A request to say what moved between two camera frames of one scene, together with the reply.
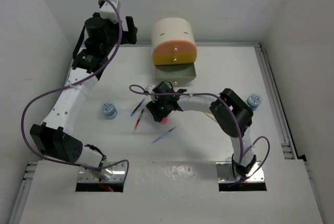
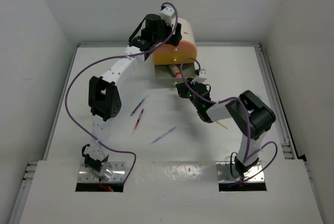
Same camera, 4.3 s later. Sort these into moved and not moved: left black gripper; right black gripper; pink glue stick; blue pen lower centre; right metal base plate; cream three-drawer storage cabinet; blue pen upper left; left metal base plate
Moved: right black gripper; left black gripper; pink glue stick
Not moved: right metal base plate; left metal base plate; blue pen upper left; cream three-drawer storage cabinet; blue pen lower centre
